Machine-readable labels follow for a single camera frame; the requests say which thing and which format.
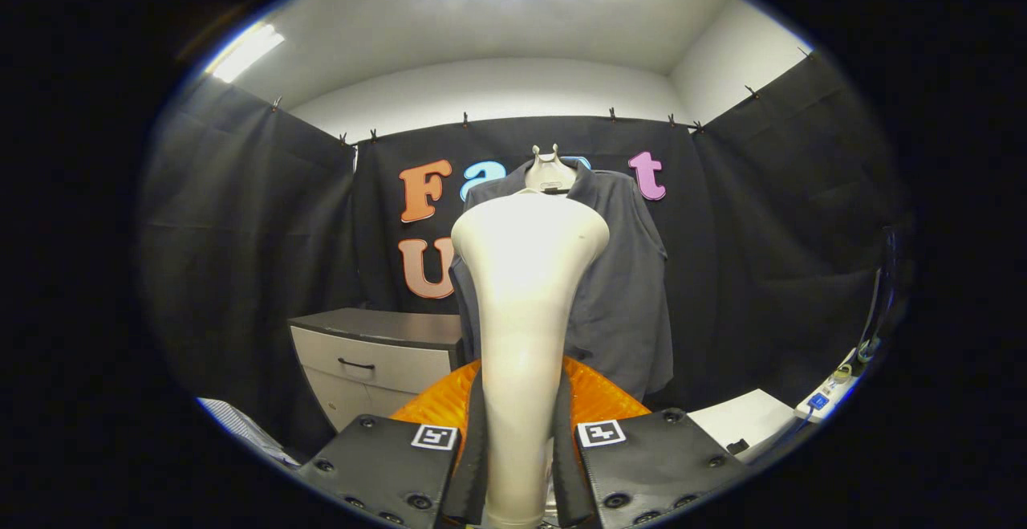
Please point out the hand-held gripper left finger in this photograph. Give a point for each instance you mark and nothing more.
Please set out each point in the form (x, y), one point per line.
(472, 465)

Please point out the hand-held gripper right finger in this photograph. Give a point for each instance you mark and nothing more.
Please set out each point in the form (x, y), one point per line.
(566, 473)

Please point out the white garment steamer head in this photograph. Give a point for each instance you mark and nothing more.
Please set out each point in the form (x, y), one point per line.
(521, 312)

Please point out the grey button shirt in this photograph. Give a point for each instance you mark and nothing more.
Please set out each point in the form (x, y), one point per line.
(622, 296)

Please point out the white clothes hanger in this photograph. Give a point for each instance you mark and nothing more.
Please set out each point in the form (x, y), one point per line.
(551, 172)

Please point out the grey drawer cabinet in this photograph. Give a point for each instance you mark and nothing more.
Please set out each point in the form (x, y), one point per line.
(377, 364)

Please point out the small black object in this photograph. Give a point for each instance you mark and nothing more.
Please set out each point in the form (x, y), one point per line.
(738, 446)

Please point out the white flat box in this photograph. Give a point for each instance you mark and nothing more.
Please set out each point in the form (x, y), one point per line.
(742, 421)

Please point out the striped grey panel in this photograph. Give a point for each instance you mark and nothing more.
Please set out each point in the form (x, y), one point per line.
(241, 426)

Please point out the white power strip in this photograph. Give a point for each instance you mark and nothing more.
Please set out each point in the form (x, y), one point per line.
(818, 402)

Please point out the row of black cloth clips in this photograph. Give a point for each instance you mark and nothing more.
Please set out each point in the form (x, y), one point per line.
(464, 120)

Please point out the ceiling light strip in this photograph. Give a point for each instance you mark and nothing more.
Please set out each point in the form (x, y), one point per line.
(245, 53)

